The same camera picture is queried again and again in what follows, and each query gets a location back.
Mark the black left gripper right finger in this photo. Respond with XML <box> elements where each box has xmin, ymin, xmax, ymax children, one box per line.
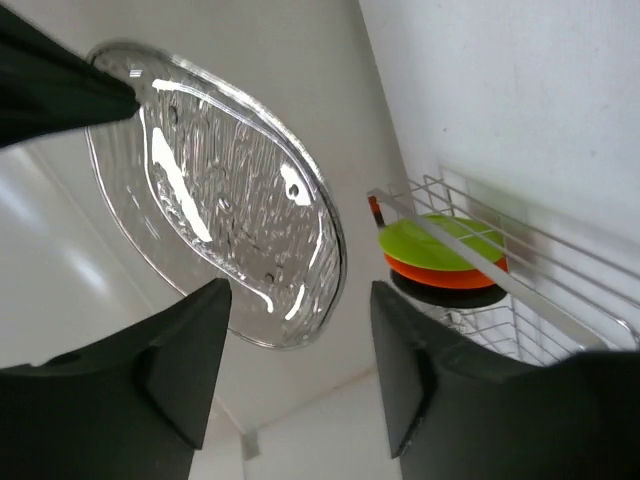
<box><xmin>370</xmin><ymin>281</ymin><xmax>639</xmax><ymax>479</ymax></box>

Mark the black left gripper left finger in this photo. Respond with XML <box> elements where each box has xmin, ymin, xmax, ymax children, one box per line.
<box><xmin>1</xmin><ymin>279</ymin><xmax>232</xmax><ymax>479</ymax></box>

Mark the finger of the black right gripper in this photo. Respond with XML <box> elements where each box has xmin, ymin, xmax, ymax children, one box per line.
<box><xmin>1</xmin><ymin>7</ymin><xmax>140</xmax><ymax>148</ymax></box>

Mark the black plate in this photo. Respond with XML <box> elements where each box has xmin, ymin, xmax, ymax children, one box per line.
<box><xmin>389</xmin><ymin>270</ymin><xmax>507</xmax><ymax>309</ymax></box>

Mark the orange plate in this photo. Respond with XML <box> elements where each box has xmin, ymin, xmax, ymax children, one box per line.
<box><xmin>384</xmin><ymin>254</ymin><xmax>495</xmax><ymax>290</ymax></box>

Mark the clear ribbed glass plate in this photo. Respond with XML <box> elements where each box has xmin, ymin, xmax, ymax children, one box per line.
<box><xmin>86</xmin><ymin>41</ymin><xmax>347</xmax><ymax>350</ymax></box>

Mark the green plate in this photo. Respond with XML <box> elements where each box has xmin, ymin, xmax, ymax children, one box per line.
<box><xmin>377</xmin><ymin>213</ymin><xmax>506</xmax><ymax>273</ymax></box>

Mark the metal wire dish rack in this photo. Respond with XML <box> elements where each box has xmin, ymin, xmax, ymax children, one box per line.
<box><xmin>368</xmin><ymin>175</ymin><xmax>639</xmax><ymax>365</ymax></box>

